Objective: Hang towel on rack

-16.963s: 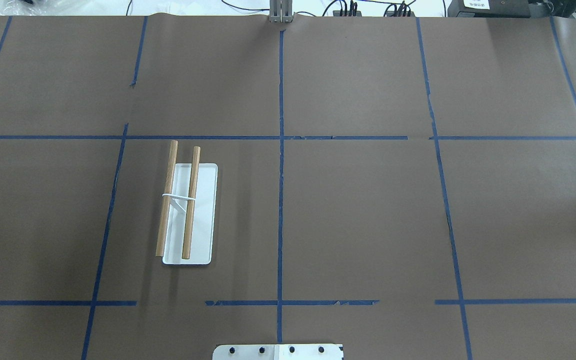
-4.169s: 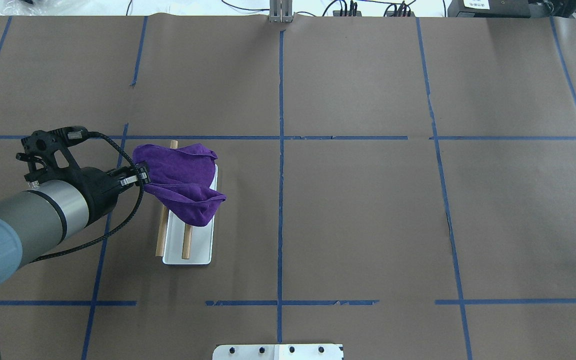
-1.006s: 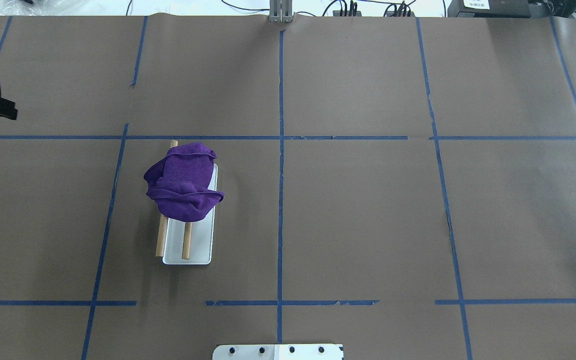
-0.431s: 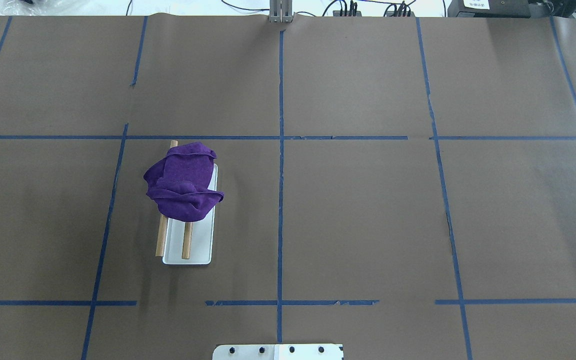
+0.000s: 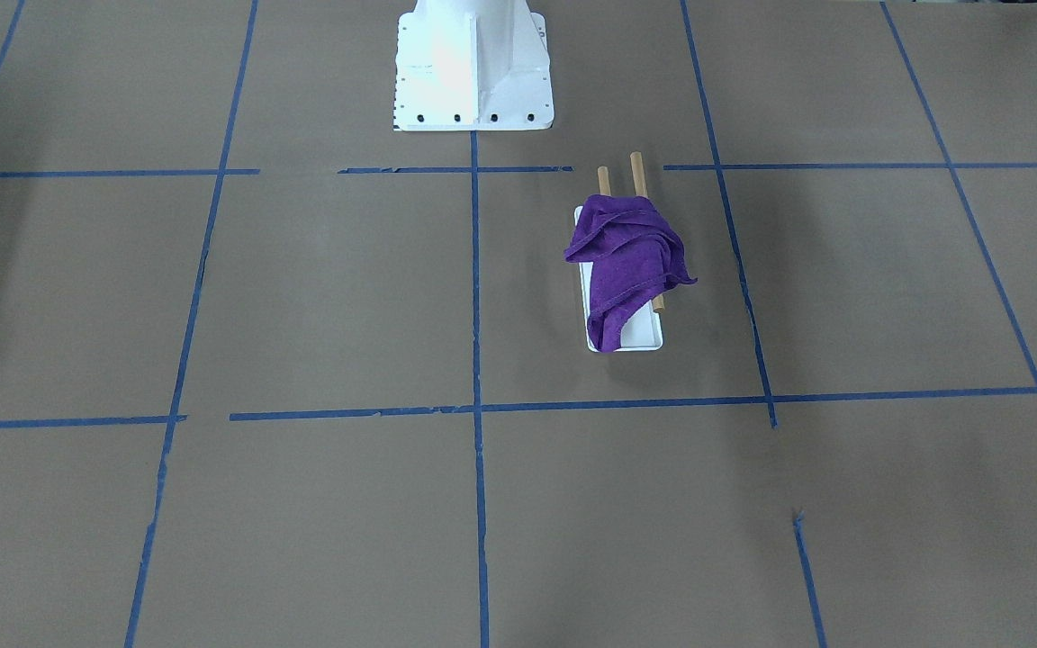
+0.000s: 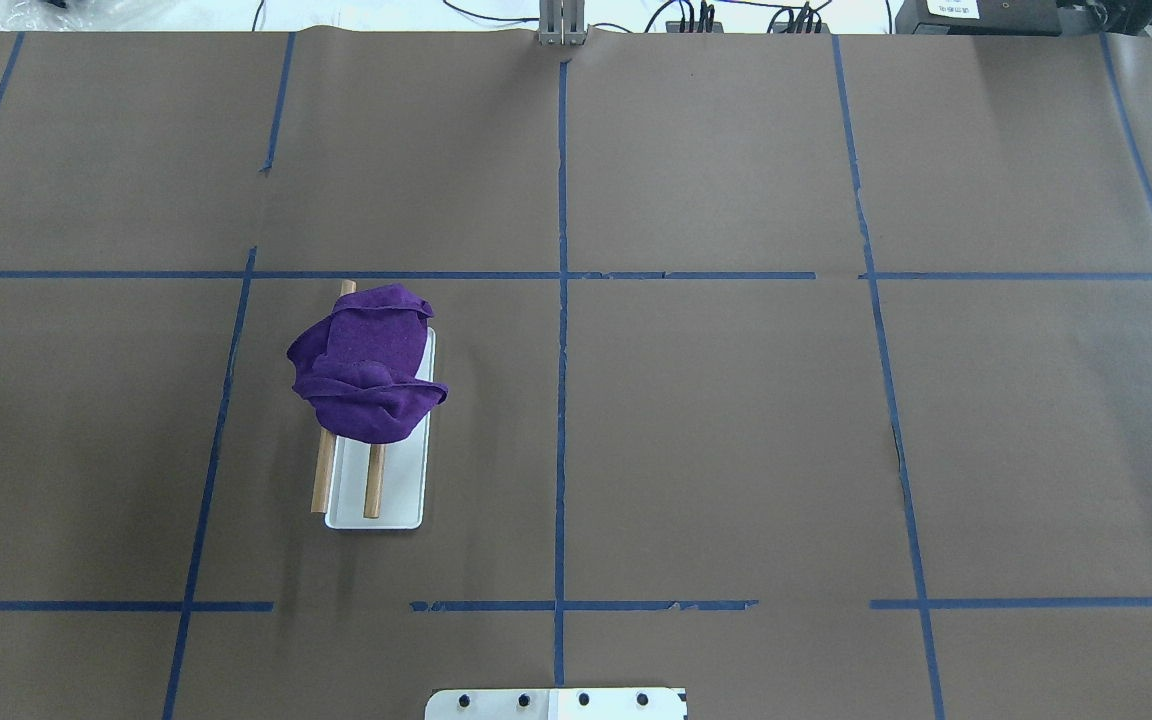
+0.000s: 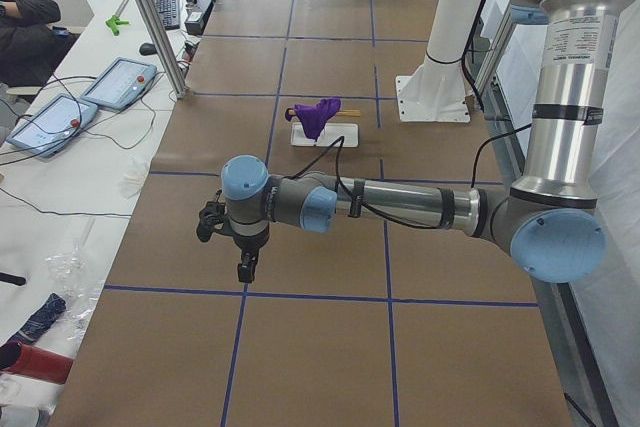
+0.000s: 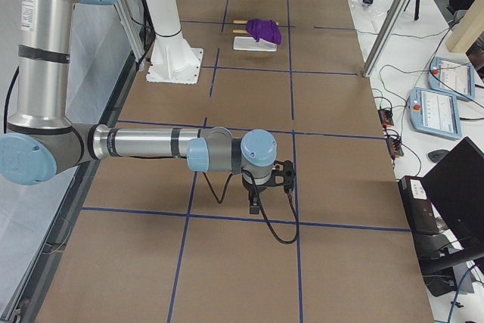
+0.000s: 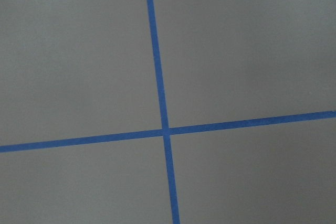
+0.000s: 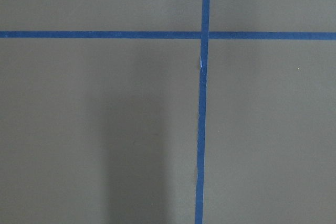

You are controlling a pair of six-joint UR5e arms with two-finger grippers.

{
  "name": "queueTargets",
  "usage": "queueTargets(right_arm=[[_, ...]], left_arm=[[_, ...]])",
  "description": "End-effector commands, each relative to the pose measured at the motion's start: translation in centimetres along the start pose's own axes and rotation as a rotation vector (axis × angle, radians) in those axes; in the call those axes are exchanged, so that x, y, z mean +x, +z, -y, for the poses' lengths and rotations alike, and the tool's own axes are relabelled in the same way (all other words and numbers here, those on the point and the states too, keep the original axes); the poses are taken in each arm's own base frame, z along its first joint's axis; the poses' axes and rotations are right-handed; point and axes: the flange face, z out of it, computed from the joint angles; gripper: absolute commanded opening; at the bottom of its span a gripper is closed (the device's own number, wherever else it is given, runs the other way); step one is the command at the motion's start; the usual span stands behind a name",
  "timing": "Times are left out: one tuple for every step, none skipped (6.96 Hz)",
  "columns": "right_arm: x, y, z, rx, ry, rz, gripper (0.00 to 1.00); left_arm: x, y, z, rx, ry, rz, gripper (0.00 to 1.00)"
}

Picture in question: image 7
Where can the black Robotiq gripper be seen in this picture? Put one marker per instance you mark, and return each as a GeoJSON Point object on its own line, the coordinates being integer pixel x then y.
{"type": "Point", "coordinates": [248, 245]}

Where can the black mini pc box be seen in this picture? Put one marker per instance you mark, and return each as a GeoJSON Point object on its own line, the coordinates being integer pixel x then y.
{"type": "Point", "coordinates": [198, 16]}

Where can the teach pendant near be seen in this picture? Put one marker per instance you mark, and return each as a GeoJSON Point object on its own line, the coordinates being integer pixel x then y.
{"type": "Point", "coordinates": [49, 130]}

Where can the seated man black jacket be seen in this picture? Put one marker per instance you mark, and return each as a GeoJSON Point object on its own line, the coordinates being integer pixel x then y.
{"type": "Point", "coordinates": [31, 48]}

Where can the aluminium frame post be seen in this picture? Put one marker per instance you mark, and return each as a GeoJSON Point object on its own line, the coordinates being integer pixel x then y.
{"type": "Point", "coordinates": [163, 46]}

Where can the wooden rack rod upper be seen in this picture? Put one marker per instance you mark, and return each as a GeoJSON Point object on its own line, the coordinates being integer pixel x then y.
{"type": "Point", "coordinates": [350, 112]}

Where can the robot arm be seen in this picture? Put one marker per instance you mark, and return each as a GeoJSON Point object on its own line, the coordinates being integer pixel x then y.
{"type": "Point", "coordinates": [545, 222]}

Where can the black keyboard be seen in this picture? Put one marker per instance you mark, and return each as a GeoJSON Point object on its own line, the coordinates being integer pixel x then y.
{"type": "Point", "coordinates": [169, 13]}

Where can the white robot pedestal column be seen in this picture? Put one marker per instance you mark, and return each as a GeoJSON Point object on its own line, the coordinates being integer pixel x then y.
{"type": "Point", "coordinates": [435, 92]}

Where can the white crumpled tissue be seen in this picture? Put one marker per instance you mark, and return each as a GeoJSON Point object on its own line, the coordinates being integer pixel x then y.
{"type": "Point", "coordinates": [134, 178]}

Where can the green toy object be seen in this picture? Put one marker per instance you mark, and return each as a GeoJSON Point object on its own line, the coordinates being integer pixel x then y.
{"type": "Point", "coordinates": [114, 23]}

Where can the teach pendant far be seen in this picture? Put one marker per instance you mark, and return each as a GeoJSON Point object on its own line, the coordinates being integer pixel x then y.
{"type": "Point", "coordinates": [121, 84]}

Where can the red cylinder bottle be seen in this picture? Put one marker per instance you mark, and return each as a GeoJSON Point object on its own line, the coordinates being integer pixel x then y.
{"type": "Point", "coordinates": [36, 363]}

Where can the clear plastic wrap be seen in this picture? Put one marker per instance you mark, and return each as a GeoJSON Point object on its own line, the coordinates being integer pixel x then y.
{"type": "Point", "coordinates": [74, 280]}

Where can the white curtain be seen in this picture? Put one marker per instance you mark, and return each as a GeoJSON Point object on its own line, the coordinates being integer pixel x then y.
{"type": "Point", "coordinates": [608, 298]}

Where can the white rack base tray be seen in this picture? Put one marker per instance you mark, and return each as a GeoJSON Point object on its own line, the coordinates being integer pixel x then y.
{"type": "Point", "coordinates": [331, 132]}

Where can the purple towel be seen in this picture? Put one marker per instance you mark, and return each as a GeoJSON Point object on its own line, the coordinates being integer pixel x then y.
{"type": "Point", "coordinates": [314, 117]}

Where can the teach pendant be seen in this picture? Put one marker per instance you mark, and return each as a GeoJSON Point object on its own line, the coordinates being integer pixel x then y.
{"type": "Point", "coordinates": [49, 130]}
{"type": "Point", "coordinates": [121, 84]}

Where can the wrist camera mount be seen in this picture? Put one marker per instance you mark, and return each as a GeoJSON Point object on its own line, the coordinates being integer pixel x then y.
{"type": "Point", "coordinates": [213, 219]}

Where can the black computer mouse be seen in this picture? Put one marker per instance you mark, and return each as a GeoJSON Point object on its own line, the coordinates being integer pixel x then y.
{"type": "Point", "coordinates": [147, 49]}

